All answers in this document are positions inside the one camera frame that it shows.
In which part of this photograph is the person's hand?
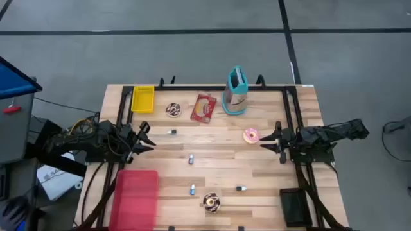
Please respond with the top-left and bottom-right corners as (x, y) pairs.
(0, 195), (31, 231)

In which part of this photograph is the red snack packet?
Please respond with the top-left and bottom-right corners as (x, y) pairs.
(189, 93), (218, 124)

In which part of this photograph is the black plastic tray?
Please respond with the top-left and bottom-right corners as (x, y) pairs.
(279, 187), (313, 228)

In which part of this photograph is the dark grey stand foot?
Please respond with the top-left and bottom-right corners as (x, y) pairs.
(383, 115), (411, 134)

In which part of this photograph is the teal metal box grater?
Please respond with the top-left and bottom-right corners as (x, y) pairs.
(221, 65), (249, 116)

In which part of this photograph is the black box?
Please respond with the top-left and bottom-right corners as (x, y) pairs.
(28, 115), (64, 145)

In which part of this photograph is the white printed cardboard box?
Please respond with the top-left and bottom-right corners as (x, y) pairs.
(36, 151), (85, 201)

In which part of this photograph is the black metal table frame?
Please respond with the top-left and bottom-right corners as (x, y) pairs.
(74, 83), (354, 231)

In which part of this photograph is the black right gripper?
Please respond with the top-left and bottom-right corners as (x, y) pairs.
(259, 121), (298, 165)

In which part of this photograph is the red plastic tray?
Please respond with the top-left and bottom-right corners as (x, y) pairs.
(108, 169), (160, 231)

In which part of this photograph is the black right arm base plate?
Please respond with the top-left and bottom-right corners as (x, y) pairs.
(287, 150), (335, 164)

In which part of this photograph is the blue monitor screen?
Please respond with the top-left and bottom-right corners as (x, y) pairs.
(0, 56), (43, 100)

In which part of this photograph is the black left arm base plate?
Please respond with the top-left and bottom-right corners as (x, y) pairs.
(85, 150), (129, 164)

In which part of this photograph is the black diagonal beam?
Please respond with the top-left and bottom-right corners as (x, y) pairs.
(25, 142), (87, 177)

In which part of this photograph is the thick black hose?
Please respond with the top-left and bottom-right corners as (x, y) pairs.
(80, 162), (107, 225)

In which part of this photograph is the pink frosted donut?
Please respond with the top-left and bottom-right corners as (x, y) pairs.
(242, 128), (261, 144)

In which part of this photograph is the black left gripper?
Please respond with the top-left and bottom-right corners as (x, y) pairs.
(119, 121), (157, 164)

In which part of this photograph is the yellow plastic basket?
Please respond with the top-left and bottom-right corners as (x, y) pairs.
(130, 85), (155, 114)

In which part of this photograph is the thin black floor cable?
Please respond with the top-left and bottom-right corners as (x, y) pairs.
(33, 97), (99, 114)

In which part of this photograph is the yellow cable with plug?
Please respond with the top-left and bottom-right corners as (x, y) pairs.
(69, 117), (97, 135)

